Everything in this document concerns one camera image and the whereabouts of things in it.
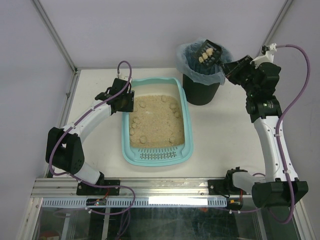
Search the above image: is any black slotted litter scoop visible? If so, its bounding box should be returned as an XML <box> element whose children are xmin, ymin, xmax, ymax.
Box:
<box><xmin>194</xmin><ymin>39</ymin><xmax>223</xmax><ymax>68</ymax></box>

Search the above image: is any black trash bin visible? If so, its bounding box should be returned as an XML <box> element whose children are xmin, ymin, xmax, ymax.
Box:
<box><xmin>182</xmin><ymin>74</ymin><xmax>220</xmax><ymax>106</ymax></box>

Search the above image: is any translucent blue bin liner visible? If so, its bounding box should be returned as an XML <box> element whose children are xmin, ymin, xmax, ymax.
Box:
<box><xmin>175</xmin><ymin>37</ymin><xmax>234</xmax><ymax>86</ymax></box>

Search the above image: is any teal plastic litter box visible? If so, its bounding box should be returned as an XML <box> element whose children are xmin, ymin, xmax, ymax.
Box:
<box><xmin>121</xmin><ymin>77</ymin><xmax>193</xmax><ymax>167</ymax></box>

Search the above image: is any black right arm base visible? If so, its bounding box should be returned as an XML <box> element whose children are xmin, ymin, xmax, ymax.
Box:
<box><xmin>207</xmin><ymin>178</ymin><xmax>255</xmax><ymax>197</ymax></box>

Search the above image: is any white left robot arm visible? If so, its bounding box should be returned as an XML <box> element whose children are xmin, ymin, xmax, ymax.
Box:
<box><xmin>45</xmin><ymin>78</ymin><xmax>135</xmax><ymax>186</ymax></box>

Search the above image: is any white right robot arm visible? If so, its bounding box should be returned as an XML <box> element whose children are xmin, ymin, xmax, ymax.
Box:
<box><xmin>220</xmin><ymin>55</ymin><xmax>309</xmax><ymax>208</ymax></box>

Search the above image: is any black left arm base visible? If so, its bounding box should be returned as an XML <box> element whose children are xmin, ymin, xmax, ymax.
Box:
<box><xmin>76</xmin><ymin>179</ymin><xmax>121</xmax><ymax>196</ymax></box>

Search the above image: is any beige pellet cat litter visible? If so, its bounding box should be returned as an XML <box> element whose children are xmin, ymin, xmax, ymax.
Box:
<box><xmin>129</xmin><ymin>95</ymin><xmax>185</xmax><ymax>148</ymax></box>

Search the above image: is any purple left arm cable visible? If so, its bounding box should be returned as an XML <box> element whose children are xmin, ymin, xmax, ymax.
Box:
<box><xmin>48</xmin><ymin>60</ymin><xmax>133</xmax><ymax>177</ymax></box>

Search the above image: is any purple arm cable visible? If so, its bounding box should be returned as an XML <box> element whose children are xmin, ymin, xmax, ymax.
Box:
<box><xmin>48</xmin><ymin>60</ymin><xmax>133</xmax><ymax>177</ymax></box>
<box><xmin>252</xmin><ymin>44</ymin><xmax>311</xmax><ymax>225</ymax></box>

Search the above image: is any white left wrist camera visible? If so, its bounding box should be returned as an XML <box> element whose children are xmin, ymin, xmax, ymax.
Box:
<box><xmin>117</xmin><ymin>73</ymin><xmax>132</xmax><ymax>81</ymax></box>

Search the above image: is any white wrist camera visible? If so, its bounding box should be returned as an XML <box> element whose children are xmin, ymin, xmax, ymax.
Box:
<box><xmin>117</xmin><ymin>73</ymin><xmax>132</xmax><ymax>81</ymax></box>
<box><xmin>252</xmin><ymin>43</ymin><xmax>277</xmax><ymax>68</ymax></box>

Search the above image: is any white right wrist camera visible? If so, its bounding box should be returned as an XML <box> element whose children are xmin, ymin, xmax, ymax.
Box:
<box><xmin>252</xmin><ymin>43</ymin><xmax>277</xmax><ymax>68</ymax></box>

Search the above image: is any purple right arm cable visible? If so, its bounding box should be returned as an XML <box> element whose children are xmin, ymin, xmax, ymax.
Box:
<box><xmin>252</xmin><ymin>44</ymin><xmax>311</xmax><ymax>225</ymax></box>

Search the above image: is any right aluminium frame post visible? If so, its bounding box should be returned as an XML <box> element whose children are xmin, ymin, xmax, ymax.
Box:
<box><xmin>251</xmin><ymin>0</ymin><xmax>295</xmax><ymax>73</ymax></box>

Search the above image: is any aluminium frame post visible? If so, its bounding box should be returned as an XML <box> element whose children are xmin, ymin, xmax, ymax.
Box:
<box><xmin>251</xmin><ymin>0</ymin><xmax>295</xmax><ymax>73</ymax></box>
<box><xmin>31</xmin><ymin>0</ymin><xmax>78</xmax><ymax>74</ymax></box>

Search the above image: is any white slotted cable duct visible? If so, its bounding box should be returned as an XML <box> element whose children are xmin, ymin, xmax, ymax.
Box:
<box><xmin>42</xmin><ymin>196</ymin><xmax>227</xmax><ymax>209</ymax></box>

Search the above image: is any aluminium mounting rail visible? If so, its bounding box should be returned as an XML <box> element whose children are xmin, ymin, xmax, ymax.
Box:
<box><xmin>31</xmin><ymin>177</ymin><xmax>223</xmax><ymax>198</ymax></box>

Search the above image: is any left aluminium frame post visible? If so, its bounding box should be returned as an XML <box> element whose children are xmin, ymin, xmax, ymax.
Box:
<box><xmin>31</xmin><ymin>0</ymin><xmax>78</xmax><ymax>74</ymax></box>

